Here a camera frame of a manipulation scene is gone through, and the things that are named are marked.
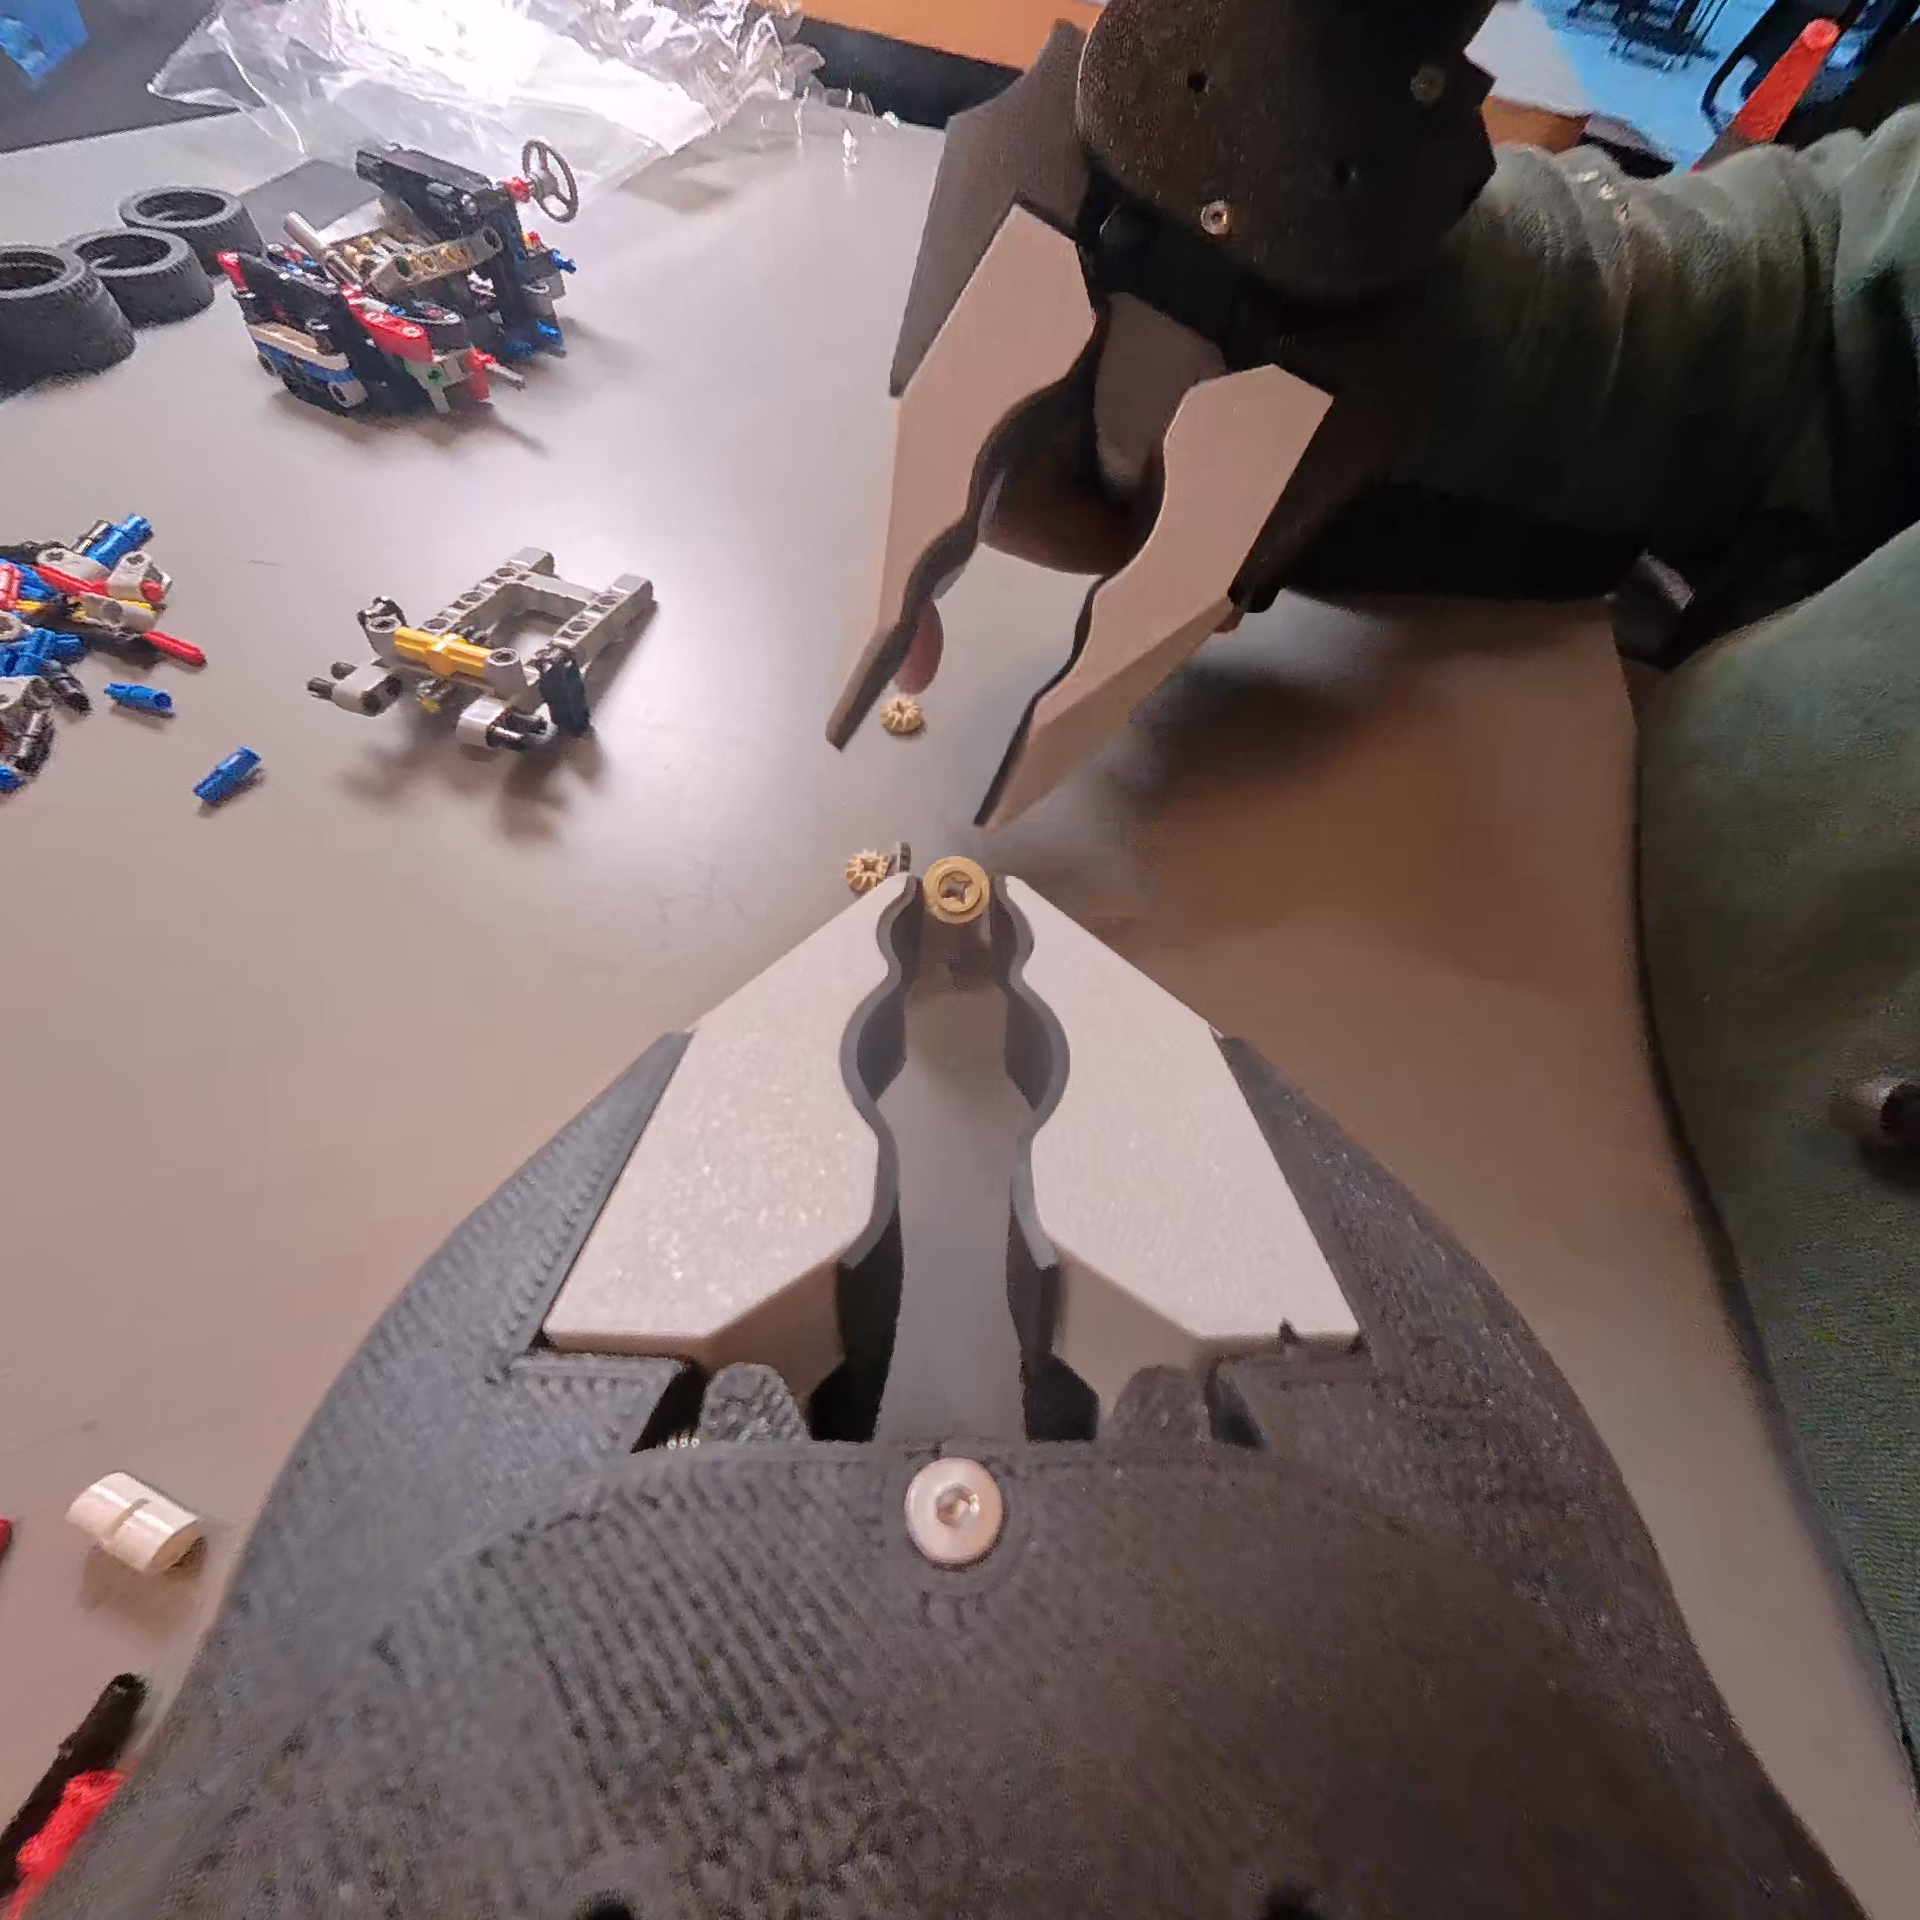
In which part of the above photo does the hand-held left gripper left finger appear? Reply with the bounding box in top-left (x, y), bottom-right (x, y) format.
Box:
top-left (544, 874), bottom-right (923, 1432)

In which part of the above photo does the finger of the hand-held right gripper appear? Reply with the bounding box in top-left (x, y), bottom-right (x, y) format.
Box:
top-left (976, 368), bottom-right (1341, 832)
top-left (826, 200), bottom-right (1115, 751)

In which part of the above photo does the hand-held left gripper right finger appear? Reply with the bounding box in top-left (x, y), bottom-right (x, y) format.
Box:
top-left (989, 874), bottom-right (1365, 1439)

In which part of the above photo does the person's right forearm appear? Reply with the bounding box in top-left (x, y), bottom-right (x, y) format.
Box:
top-left (1290, 104), bottom-right (1920, 670)

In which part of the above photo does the lego car chassis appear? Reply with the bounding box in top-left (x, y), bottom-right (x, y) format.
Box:
top-left (217, 136), bottom-right (585, 416)

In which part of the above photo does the white lego connector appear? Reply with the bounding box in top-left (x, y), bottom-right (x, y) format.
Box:
top-left (65, 1472), bottom-right (209, 1576)

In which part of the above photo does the black lego tire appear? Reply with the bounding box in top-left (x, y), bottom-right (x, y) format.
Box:
top-left (0, 244), bottom-right (140, 386)
top-left (118, 182), bottom-right (265, 261)
top-left (67, 224), bottom-right (217, 326)

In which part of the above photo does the pile of blue grey lego pieces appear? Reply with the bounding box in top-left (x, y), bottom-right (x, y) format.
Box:
top-left (0, 512), bottom-right (209, 794)

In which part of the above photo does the pile of red white lego pieces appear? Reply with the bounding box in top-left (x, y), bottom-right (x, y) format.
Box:
top-left (0, 1518), bottom-right (154, 1895)

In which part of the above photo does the person's right hand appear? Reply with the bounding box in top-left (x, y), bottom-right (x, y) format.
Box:
top-left (901, 358), bottom-right (1163, 699)

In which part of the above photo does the red orange object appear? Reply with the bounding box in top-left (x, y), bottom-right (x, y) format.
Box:
top-left (1739, 19), bottom-right (1841, 146)

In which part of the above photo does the clear plastic bag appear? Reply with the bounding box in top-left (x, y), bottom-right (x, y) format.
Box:
top-left (147, 0), bottom-right (828, 227)

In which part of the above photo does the person's green clothed body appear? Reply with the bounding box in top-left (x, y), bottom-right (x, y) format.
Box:
top-left (1633, 516), bottom-right (1920, 1764)

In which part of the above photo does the black mat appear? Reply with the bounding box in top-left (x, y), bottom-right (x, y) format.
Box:
top-left (0, 0), bottom-right (301, 155)

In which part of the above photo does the grey lego frame assembly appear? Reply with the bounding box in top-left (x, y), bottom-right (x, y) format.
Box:
top-left (306, 547), bottom-right (656, 751)

